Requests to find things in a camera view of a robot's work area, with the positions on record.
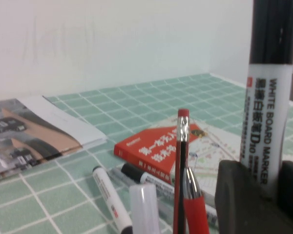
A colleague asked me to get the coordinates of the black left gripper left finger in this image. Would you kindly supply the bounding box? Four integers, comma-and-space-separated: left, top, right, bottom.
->
214, 159, 293, 234

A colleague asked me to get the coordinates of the white board marker black cap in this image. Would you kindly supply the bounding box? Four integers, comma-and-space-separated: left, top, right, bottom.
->
121, 162, 218, 230
91, 165, 134, 234
239, 0, 293, 198

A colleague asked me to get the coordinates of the red pen with silver clip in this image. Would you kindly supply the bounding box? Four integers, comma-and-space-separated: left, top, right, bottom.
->
182, 167, 210, 234

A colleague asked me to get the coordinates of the white pen with translucent cap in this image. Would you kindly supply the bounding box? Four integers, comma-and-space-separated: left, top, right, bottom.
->
128, 184, 160, 234

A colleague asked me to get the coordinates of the clear silver gel pen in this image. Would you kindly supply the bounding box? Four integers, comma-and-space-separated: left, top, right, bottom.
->
106, 167, 174, 220

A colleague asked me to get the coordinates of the red black pencil with eraser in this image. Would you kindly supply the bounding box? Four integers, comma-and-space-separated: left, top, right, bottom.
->
172, 108, 190, 234

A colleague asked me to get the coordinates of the red book with map cover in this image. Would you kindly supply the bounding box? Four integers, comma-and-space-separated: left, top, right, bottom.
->
114, 114, 245, 208

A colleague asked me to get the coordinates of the AgileX brochure with dark photo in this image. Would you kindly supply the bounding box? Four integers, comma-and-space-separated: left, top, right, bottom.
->
0, 95, 107, 176
0, 138, 107, 184

